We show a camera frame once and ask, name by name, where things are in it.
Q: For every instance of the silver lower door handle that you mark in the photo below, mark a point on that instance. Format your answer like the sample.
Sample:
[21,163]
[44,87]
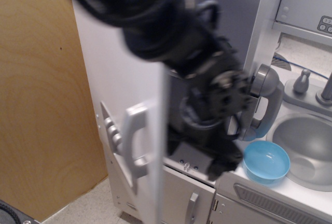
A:
[190,213]

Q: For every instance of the grey toy microwave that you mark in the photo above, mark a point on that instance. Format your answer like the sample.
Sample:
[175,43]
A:
[308,19]

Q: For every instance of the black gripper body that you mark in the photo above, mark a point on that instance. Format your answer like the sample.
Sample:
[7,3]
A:
[213,142]

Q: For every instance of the white toy fridge door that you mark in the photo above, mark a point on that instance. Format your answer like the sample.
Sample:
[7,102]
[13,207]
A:
[121,80]

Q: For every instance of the white magnetic door catch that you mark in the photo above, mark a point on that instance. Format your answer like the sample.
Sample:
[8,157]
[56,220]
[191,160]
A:
[187,166]

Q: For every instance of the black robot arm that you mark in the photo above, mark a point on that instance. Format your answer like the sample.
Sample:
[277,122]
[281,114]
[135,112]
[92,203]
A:
[182,35]

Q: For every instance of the blue plastic bowl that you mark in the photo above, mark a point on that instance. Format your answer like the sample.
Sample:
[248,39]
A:
[265,162]

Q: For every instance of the silver toy sink basin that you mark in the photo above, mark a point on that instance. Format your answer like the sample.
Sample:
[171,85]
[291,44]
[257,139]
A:
[306,138]

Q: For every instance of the grey toy faucet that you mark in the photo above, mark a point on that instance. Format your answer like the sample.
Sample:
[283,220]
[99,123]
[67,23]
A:
[300,92]

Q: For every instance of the silver fridge door handle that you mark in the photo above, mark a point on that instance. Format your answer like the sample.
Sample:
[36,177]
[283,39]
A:
[135,120]

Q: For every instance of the plywood board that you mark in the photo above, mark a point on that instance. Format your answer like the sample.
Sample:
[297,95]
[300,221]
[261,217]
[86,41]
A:
[50,149]

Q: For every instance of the white lower freezer door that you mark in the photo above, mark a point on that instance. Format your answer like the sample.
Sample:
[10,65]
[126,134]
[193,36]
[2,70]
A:
[162,195]

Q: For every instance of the white fridge cabinet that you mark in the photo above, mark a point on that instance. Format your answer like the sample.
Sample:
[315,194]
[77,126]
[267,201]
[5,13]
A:
[248,25]

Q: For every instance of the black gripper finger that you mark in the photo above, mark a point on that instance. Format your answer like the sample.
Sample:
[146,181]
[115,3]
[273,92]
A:
[217,168]

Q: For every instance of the grey toy telephone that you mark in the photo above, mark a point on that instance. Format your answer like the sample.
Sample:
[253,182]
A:
[266,96]

